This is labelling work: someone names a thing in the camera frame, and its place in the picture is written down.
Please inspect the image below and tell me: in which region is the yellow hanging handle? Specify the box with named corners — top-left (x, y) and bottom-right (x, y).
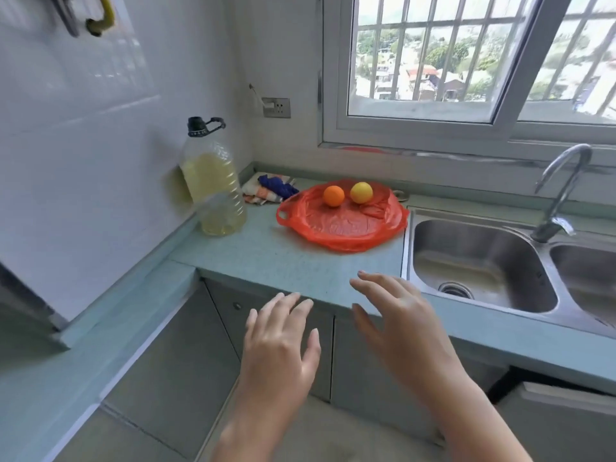
top-left (86, 0), bottom-right (116, 37)

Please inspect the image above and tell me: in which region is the person's left hand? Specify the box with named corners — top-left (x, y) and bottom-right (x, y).
top-left (237, 292), bottom-right (322, 419)

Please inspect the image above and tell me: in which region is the sink drain strainer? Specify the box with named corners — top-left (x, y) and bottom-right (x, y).
top-left (438, 282), bottom-right (475, 300)

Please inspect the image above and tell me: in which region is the white plug with cable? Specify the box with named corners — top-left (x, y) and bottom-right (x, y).
top-left (248, 83), bottom-right (275, 110)

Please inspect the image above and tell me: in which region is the clear cooking oil bottle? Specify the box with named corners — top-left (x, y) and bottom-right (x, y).
top-left (179, 116), bottom-right (248, 237)

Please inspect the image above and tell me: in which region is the chrome curved faucet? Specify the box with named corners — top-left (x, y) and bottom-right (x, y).
top-left (530, 143), bottom-right (594, 244)

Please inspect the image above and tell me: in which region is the stainless steel double sink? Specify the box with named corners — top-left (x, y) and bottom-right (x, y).
top-left (401, 207), bottom-right (616, 339)

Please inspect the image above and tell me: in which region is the grey cabinet door with knob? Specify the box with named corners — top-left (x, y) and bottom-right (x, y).
top-left (204, 278), bottom-right (335, 403)

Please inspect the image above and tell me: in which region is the red plastic bag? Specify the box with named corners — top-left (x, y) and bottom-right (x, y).
top-left (276, 179), bottom-right (411, 254)

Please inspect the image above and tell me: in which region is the crumpled colourful cloth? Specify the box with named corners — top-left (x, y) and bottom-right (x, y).
top-left (241, 173), bottom-right (300, 206)

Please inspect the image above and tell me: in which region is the grey wall socket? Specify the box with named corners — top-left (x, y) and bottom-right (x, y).
top-left (262, 97), bottom-right (291, 119)

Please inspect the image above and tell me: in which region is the person's left forearm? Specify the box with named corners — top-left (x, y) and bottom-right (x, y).
top-left (211, 397), bottom-right (301, 462)

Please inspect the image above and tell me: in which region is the grey hanging utensil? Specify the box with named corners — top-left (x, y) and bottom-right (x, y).
top-left (50, 0), bottom-right (81, 38)

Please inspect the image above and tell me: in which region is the person's right hand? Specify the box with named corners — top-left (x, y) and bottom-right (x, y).
top-left (349, 270), bottom-right (465, 397)

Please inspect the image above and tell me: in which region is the person's right forearm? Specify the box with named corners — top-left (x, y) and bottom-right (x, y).
top-left (416, 368), bottom-right (535, 462)

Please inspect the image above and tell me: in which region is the sliding window with metal grille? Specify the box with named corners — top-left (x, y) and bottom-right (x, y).
top-left (318, 0), bottom-right (616, 164)

